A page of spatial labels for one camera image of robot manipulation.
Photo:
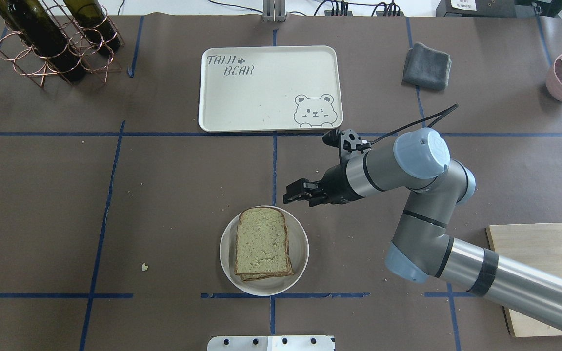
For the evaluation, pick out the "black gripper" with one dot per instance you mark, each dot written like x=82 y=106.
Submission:
x=335 y=184

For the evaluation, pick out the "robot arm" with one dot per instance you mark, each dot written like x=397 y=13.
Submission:
x=453 y=195

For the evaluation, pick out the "cream bear tray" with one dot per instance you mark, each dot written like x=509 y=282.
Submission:
x=281 y=88

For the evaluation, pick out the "white round plate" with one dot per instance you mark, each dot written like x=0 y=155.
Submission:
x=298 y=252

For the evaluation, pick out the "grey folded cloth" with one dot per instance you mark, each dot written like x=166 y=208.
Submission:
x=427 y=67

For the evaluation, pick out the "wooden cutting board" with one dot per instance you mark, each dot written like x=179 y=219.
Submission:
x=544 y=253

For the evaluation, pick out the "dark wine bottle lower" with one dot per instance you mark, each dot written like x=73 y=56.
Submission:
x=98 y=28

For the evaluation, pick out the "dark wine bottle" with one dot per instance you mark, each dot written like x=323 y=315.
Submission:
x=98 y=28
x=37 y=29

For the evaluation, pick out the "dark wine bottle upper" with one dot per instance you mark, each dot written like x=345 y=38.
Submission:
x=37 y=29

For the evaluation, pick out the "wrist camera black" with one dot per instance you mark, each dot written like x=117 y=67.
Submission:
x=348 y=143

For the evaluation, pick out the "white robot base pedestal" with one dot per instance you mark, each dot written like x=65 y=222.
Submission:
x=272 y=343

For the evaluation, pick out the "aluminium frame post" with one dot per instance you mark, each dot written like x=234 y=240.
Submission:
x=274 y=11

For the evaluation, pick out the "copper wire bottle rack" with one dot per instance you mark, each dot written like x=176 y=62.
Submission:
x=68 y=39

